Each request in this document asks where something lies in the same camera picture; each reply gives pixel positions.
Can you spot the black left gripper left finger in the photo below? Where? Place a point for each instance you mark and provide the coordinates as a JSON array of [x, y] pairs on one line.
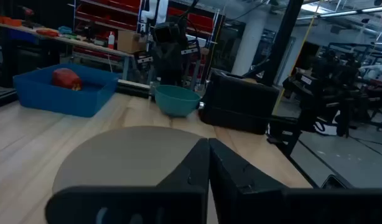
[[141, 203]]

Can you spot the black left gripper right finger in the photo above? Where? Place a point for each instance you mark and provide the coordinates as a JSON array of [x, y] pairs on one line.
[[272, 205]]

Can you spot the teal bowl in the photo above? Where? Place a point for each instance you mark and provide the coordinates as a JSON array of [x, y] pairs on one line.
[[175, 102]]

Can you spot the blue cutting board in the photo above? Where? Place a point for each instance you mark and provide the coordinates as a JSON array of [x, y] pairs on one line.
[[69, 101]]

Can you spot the red bell pepper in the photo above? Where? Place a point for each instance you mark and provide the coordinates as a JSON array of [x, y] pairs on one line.
[[66, 78]]

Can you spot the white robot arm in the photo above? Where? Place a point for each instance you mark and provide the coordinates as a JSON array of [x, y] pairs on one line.
[[153, 12]]

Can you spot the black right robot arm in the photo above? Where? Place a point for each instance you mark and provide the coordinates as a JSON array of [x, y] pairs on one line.
[[169, 59]]

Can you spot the round grey placemat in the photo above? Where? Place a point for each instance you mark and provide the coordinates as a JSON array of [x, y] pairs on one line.
[[125, 155]]

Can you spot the black toaster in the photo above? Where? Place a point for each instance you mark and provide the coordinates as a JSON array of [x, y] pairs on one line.
[[237, 102]]

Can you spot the distant black robot station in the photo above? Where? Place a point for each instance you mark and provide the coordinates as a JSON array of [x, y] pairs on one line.
[[331, 84]]

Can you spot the cardboard box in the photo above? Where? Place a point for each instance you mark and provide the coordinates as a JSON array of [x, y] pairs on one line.
[[128, 42]]

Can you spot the white pillar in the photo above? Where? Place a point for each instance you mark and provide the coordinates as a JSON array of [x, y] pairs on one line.
[[250, 43]]

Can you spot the white bottle red cap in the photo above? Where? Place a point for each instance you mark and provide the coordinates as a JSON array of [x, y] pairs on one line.
[[111, 42]]

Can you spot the wooden workbench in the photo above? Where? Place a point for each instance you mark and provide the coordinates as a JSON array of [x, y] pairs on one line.
[[85, 45]]

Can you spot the red shelving rack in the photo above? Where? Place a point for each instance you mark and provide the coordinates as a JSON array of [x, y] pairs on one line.
[[116, 9]]

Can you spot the black vertical post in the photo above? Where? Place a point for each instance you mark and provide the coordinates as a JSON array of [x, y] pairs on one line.
[[282, 37]]

